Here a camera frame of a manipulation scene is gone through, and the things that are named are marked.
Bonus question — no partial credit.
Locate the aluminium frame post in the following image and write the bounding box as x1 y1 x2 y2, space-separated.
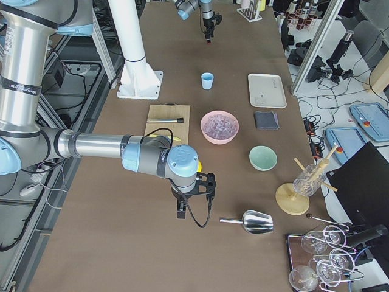
291 0 344 96

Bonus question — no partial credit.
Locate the blue teach pendant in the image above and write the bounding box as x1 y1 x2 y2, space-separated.
349 103 388 142
325 127 368 165

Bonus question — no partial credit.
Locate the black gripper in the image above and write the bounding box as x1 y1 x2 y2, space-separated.
171 184 192 219
202 10 214 42

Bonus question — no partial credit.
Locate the grey folded cloth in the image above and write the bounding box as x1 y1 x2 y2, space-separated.
254 111 280 130

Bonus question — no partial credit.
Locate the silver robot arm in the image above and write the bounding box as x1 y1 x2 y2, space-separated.
1 1 200 218
173 0 217 43

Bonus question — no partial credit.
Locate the clear glass on stand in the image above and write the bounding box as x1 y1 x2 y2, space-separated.
293 164 326 197

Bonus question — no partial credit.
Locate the pink bowl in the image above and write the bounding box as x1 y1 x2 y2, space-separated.
201 110 239 145

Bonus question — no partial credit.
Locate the wine glass rack tray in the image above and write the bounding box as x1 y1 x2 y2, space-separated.
286 223 364 291

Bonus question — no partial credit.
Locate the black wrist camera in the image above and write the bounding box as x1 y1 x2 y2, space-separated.
213 12 222 26
191 172 216 203

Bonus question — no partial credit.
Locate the metal ice scoop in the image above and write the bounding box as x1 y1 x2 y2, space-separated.
219 210 274 234

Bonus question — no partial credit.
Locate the wooden cutting board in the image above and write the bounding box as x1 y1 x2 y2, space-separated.
145 105 190 145

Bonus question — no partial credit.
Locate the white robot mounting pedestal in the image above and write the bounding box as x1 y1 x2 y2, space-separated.
109 0 163 100

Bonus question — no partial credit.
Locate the light blue plastic cup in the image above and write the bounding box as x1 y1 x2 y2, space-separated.
201 72 214 90

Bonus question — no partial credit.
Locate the steel muddler black tip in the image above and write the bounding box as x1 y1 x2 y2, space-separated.
146 117 184 123

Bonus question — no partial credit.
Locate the green bowl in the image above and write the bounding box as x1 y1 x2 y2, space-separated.
249 145 278 171

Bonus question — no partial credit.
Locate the wooden cup stand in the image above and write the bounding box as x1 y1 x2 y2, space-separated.
275 144 338 215

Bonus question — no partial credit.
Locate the white wire cup rack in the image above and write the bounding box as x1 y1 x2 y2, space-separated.
236 0 262 23

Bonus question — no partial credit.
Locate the pile of clear ice cubes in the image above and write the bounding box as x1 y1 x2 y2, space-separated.
202 114 238 140

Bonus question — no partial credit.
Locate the cream rabbit tray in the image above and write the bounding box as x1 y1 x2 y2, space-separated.
248 73 287 109

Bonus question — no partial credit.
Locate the black monitor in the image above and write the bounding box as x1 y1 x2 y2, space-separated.
326 142 388 226

